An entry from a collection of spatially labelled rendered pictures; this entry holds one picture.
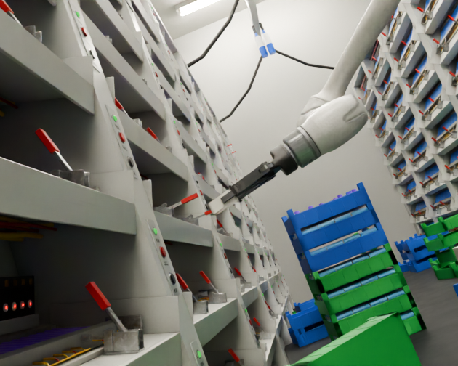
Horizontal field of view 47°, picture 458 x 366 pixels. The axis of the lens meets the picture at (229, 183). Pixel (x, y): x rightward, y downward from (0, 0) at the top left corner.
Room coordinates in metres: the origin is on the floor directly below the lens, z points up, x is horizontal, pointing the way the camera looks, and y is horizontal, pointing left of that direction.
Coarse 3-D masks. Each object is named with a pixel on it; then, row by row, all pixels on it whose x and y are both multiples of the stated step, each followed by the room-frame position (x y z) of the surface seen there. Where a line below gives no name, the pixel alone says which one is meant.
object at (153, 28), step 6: (132, 0) 1.77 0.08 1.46; (138, 0) 1.84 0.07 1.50; (132, 6) 1.88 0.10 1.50; (138, 6) 1.84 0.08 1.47; (138, 12) 1.93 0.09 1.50; (144, 12) 1.92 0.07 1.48; (144, 18) 1.92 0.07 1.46; (144, 24) 2.04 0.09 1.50; (150, 24) 2.01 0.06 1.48; (156, 24) 2.15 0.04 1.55; (150, 30) 2.10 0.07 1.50; (156, 30) 2.11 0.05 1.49; (156, 36) 2.10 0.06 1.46
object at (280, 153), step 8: (280, 144) 1.27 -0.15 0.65; (272, 152) 1.26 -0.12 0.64; (280, 152) 1.25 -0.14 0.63; (288, 152) 1.25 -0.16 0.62; (272, 160) 1.25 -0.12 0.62; (280, 160) 1.25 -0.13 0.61; (288, 160) 1.25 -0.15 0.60; (272, 168) 1.24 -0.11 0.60; (280, 168) 1.30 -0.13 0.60; (288, 168) 1.26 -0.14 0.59; (296, 168) 1.27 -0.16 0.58; (264, 176) 1.27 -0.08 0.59
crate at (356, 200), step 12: (360, 192) 1.96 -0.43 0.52; (324, 204) 1.94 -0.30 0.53; (336, 204) 1.95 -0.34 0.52; (348, 204) 1.95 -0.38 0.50; (360, 204) 1.95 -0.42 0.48; (300, 216) 1.94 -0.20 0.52; (312, 216) 1.94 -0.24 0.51; (324, 216) 1.94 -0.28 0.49; (336, 216) 2.06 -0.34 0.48; (288, 228) 2.07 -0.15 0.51; (300, 228) 1.94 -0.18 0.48
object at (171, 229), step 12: (144, 180) 0.85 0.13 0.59; (156, 216) 0.88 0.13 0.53; (168, 216) 0.96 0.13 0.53; (180, 216) 1.46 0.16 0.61; (204, 216) 1.46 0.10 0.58; (168, 228) 0.96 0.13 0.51; (180, 228) 1.06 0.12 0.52; (192, 228) 1.18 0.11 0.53; (204, 228) 1.34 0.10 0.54; (180, 240) 1.05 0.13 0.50; (192, 240) 1.17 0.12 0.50; (204, 240) 1.33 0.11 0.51
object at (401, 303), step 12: (408, 288) 1.96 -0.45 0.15; (396, 300) 1.95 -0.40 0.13; (408, 300) 1.96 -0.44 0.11; (360, 312) 1.94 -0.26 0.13; (372, 312) 1.95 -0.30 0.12; (384, 312) 1.95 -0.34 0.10; (324, 324) 2.13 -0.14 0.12; (336, 324) 1.94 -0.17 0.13; (348, 324) 1.94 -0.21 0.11; (360, 324) 1.94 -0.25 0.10; (336, 336) 1.98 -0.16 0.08
